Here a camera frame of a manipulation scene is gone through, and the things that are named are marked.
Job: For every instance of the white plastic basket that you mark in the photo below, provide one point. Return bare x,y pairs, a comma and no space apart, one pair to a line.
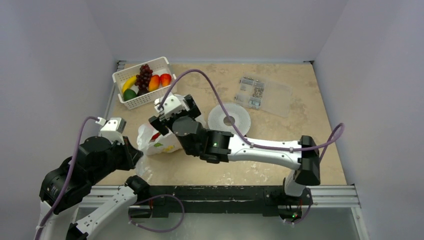
159,66

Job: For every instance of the fake red fruit in bag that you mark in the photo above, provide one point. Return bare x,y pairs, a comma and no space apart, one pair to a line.
155,136

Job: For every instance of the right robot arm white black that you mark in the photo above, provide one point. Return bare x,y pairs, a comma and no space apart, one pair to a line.
300,156

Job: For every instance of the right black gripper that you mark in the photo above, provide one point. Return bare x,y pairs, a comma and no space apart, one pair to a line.
173,116

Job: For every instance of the clear plastic screw box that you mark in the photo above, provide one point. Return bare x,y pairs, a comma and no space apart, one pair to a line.
260,93

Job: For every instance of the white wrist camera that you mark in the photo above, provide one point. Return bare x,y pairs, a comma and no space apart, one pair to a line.
112,129
173,104

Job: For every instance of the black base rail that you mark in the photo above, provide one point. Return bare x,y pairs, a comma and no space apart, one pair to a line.
158,201

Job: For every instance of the fake yellow banana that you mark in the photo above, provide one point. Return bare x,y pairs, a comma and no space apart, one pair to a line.
129,83

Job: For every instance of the white filament spool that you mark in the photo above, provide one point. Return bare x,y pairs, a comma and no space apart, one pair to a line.
238,116

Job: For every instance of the fake orange mango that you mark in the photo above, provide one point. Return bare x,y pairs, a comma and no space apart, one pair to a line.
154,83

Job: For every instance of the fake red peach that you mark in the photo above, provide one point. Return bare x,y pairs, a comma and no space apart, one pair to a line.
165,79

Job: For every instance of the fake purple grapes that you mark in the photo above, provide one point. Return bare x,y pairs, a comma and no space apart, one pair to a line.
144,76

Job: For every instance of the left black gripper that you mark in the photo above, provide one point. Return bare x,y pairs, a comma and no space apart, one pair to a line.
131,153

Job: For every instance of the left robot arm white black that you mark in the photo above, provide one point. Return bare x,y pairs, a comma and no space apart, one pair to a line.
64,188

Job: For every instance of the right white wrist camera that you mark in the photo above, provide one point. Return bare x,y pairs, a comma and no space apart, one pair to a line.
173,104

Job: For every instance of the white plastic bag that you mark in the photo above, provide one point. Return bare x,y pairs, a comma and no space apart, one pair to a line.
163,144

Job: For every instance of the fake green avocado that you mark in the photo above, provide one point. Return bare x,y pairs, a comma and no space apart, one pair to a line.
129,94

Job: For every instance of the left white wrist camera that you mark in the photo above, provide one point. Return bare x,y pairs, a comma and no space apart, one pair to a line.
112,129

